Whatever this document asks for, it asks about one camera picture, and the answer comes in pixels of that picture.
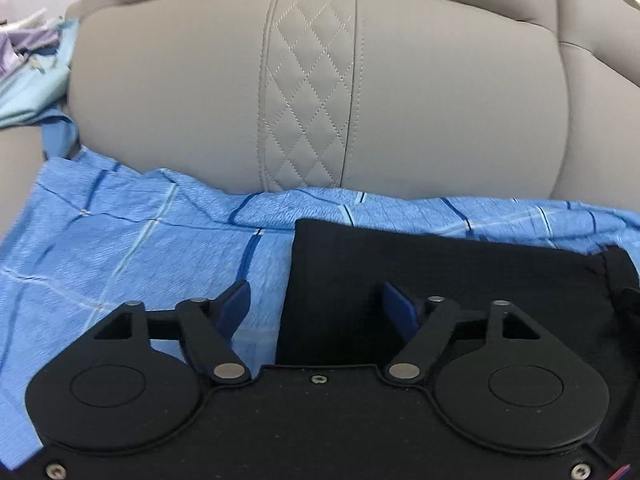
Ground black pants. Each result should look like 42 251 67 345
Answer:
276 219 639 464

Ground blue plaid cloth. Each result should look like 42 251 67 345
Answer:
1 150 639 468

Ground beige leather sofa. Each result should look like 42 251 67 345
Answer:
0 0 640 231

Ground light blue garment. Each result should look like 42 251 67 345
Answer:
1 20 79 128

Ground lavender white crumpled clothes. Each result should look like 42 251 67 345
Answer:
1 9 60 79

